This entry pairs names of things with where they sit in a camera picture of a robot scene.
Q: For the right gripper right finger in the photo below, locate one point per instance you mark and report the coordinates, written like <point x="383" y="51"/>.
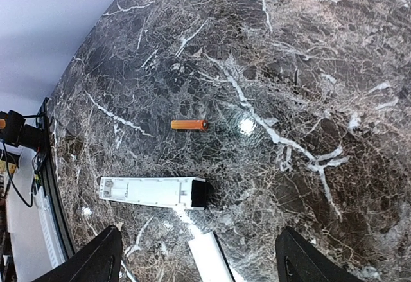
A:
<point x="298" y="260"/>

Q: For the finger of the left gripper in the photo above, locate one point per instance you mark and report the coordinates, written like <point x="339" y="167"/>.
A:
<point x="12" y="133"/>

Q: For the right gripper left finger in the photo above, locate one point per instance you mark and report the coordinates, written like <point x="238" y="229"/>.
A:
<point x="99" y="260"/>

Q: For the white remote battery cover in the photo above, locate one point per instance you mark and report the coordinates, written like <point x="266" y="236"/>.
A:
<point x="209" y="259"/>

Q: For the white remote control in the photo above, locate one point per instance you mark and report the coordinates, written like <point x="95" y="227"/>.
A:
<point x="186" y="193"/>

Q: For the orange battery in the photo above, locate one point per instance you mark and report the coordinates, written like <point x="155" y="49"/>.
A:
<point x="2" y="124"/>
<point x="190" y="124"/>

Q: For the black front table rail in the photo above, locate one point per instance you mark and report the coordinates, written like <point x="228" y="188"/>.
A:
<point x="48" y="175"/>

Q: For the white slotted cable duct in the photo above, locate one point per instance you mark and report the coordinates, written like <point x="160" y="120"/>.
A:
<point x="49" y="230"/>

